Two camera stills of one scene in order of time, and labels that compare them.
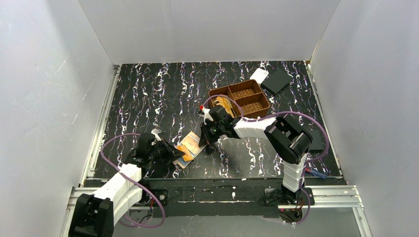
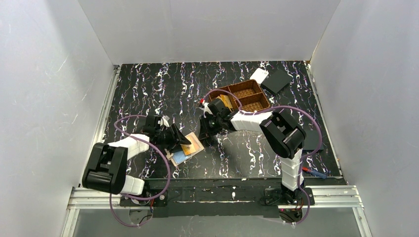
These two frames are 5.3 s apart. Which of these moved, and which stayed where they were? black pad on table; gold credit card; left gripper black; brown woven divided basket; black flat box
Moved: left gripper black
Stayed: brown woven divided basket; black pad on table; gold credit card; black flat box
